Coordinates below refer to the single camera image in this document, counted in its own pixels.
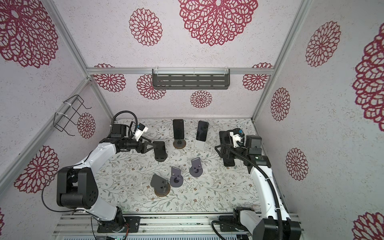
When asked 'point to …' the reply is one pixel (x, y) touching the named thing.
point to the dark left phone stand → (160, 157)
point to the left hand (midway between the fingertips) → (151, 145)
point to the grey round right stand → (196, 170)
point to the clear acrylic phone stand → (199, 144)
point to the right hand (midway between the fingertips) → (223, 145)
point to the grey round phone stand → (176, 180)
